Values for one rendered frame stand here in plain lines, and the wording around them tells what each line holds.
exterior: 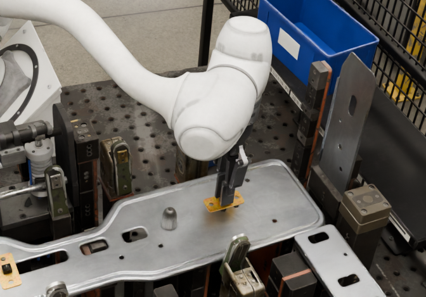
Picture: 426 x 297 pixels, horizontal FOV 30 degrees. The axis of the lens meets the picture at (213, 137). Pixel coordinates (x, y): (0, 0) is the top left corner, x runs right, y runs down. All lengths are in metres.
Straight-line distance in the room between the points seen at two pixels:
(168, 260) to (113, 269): 0.11
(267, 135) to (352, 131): 0.70
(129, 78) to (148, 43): 2.53
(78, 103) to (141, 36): 1.55
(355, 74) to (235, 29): 0.34
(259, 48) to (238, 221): 0.46
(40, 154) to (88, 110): 0.74
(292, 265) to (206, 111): 0.51
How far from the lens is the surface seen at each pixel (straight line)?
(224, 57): 1.39
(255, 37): 1.38
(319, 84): 1.82
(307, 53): 1.99
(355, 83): 1.64
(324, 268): 1.65
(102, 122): 2.36
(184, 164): 1.79
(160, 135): 2.32
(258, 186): 1.78
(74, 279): 1.59
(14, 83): 2.22
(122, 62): 1.39
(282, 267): 1.66
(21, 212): 1.76
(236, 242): 1.51
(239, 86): 1.33
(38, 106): 2.14
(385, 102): 2.03
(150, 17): 4.08
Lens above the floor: 2.25
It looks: 42 degrees down
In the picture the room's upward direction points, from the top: 6 degrees clockwise
